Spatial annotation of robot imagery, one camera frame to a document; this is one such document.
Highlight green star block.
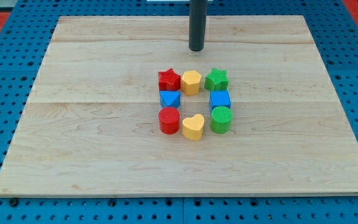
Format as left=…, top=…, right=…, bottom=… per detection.
left=204, top=68, right=229, bottom=91

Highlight black cylindrical robot arm stick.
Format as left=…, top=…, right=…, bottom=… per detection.
left=188, top=0, right=208, bottom=52

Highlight red star block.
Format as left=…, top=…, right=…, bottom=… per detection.
left=158, top=68, right=181, bottom=91

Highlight green cylinder block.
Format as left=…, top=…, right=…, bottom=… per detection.
left=210, top=106, right=233, bottom=134

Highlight blue cube block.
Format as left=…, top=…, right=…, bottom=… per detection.
left=209, top=90, right=231, bottom=112

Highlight yellow hexagon block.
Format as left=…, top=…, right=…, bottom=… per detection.
left=181, top=70, right=201, bottom=96

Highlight blue triangle block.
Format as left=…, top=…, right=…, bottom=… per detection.
left=159, top=91, right=181, bottom=108

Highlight light wooden board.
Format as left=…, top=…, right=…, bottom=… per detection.
left=0, top=16, right=358, bottom=198

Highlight yellow heart block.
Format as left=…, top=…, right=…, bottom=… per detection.
left=182, top=114, right=204, bottom=141

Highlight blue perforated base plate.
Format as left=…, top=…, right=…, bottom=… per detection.
left=0, top=1, right=358, bottom=223

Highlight red cylinder block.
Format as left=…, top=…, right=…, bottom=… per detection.
left=158, top=107, right=180, bottom=134

